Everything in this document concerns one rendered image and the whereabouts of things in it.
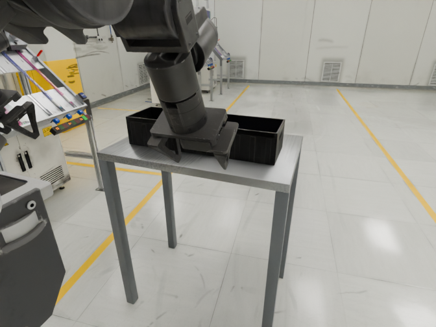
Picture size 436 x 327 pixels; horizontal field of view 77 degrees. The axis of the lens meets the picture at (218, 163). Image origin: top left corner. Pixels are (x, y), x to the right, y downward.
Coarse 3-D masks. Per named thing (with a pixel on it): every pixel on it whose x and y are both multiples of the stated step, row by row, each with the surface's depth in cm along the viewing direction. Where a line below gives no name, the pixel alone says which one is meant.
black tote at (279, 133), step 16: (144, 112) 114; (160, 112) 117; (128, 128) 106; (144, 128) 103; (240, 128) 108; (256, 128) 105; (272, 128) 103; (144, 144) 106; (240, 144) 92; (256, 144) 90; (272, 144) 88; (256, 160) 92; (272, 160) 90
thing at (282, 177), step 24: (120, 144) 109; (288, 144) 109; (168, 168) 93; (192, 168) 89; (216, 168) 89; (240, 168) 89; (264, 168) 89; (288, 168) 89; (168, 192) 152; (288, 192) 81; (120, 216) 114; (168, 216) 159; (288, 216) 131; (120, 240) 117; (168, 240) 168; (288, 240) 137; (120, 264) 124; (264, 312) 104
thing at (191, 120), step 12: (192, 96) 35; (168, 108) 36; (180, 108) 35; (192, 108) 36; (204, 108) 39; (216, 108) 41; (156, 120) 42; (168, 120) 38; (180, 120) 37; (192, 120) 37; (204, 120) 39; (216, 120) 40; (156, 132) 40; (168, 132) 40; (180, 132) 39; (192, 132) 39; (204, 132) 38; (216, 132) 38
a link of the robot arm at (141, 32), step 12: (144, 0) 26; (156, 0) 25; (168, 0) 26; (132, 12) 27; (144, 12) 26; (156, 12) 26; (168, 12) 26; (120, 24) 28; (132, 24) 28; (144, 24) 27; (156, 24) 27; (168, 24) 26; (132, 36) 29; (144, 36) 29; (156, 36) 29; (168, 36) 28
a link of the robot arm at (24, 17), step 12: (12, 0) 14; (24, 12) 16; (12, 24) 18; (24, 24) 18; (36, 24) 18; (48, 24) 17; (24, 36) 19; (36, 36) 20; (72, 36) 18; (84, 36) 19
